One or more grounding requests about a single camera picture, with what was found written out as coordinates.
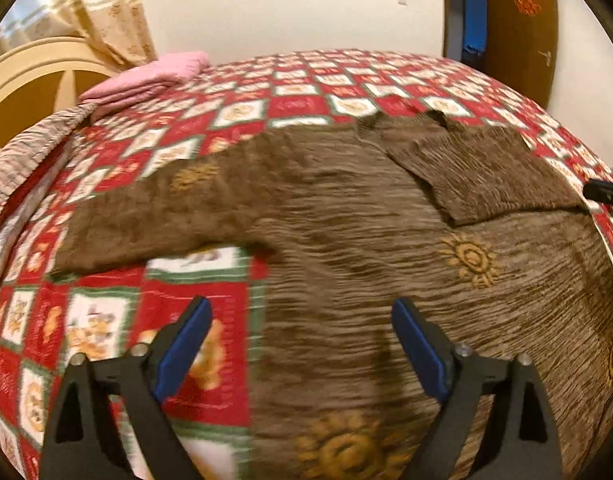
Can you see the beige patterned curtain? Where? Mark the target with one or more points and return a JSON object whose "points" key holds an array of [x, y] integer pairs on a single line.
{"points": [[106, 10]]}

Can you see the red printed blanket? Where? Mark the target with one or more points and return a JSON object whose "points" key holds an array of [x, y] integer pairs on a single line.
{"points": [[306, 85]]}

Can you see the brown knitted sweater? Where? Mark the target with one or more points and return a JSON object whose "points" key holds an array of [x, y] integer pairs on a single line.
{"points": [[336, 235]]}

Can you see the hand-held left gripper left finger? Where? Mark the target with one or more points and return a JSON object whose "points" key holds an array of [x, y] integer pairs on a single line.
{"points": [[186, 345]]}

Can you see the brown wooden door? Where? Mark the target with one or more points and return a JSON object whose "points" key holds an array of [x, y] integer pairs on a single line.
{"points": [[516, 50]]}

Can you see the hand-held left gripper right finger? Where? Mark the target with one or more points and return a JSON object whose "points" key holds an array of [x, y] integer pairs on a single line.
{"points": [[419, 350]]}

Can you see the striped pillow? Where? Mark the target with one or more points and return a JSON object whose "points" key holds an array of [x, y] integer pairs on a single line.
{"points": [[31, 155]]}

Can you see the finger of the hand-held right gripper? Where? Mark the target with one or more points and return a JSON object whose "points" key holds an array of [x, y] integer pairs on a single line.
{"points": [[606, 191]]}

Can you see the pink folded cloth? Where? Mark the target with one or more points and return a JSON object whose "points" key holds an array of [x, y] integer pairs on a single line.
{"points": [[151, 77]]}

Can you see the cream wooden headboard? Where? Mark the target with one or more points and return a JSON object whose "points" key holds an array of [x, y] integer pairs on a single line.
{"points": [[26, 75]]}

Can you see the red door ornament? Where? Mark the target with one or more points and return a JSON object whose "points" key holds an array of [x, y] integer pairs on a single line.
{"points": [[527, 1]]}

